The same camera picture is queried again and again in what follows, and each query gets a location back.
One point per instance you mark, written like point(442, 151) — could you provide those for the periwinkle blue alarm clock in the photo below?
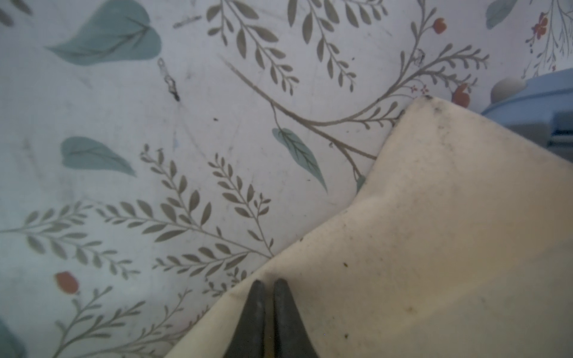
point(539, 109)

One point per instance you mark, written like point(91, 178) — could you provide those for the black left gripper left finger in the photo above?
point(248, 338)

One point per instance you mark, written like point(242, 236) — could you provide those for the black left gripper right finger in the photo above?
point(290, 336)

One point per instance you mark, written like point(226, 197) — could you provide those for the cream printed canvas bag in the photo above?
point(459, 244)

